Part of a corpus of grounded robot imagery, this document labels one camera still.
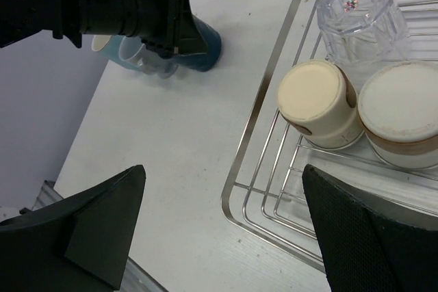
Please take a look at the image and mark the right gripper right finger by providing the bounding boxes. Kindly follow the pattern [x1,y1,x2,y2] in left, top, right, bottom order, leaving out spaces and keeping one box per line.
[302,164,437,291]

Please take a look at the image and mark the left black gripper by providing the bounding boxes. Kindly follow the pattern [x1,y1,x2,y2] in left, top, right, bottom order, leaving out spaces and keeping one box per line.
[78,0,208,56]

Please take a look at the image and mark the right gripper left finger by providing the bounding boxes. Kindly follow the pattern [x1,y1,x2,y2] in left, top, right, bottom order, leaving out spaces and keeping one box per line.
[1,165,146,289]

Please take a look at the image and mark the large dark blue mug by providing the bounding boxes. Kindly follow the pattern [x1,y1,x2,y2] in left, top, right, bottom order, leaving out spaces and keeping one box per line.
[173,16,222,72]

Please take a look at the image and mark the pale grey-blue mug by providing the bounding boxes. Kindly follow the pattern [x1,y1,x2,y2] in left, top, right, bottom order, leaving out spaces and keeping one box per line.
[118,37,178,79]

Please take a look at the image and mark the light blue mug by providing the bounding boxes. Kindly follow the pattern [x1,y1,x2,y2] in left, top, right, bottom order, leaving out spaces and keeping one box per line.
[91,35,138,70]

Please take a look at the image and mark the cream cup brown band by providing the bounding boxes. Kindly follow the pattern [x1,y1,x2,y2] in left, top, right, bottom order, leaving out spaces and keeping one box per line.
[277,59,363,150]

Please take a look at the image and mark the white cup brown band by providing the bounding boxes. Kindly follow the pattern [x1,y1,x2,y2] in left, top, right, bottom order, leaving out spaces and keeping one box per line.
[357,61,437,170]

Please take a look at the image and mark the clear faceted glass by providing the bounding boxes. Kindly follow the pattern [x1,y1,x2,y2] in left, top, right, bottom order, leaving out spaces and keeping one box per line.
[315,0,413,67]

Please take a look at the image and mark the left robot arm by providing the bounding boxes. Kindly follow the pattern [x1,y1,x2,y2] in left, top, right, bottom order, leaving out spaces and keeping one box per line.
[1,0,209,58]

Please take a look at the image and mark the metal wire dish rack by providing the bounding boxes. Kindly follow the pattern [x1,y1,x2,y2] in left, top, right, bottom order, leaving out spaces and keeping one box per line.
[221,0,437,271]

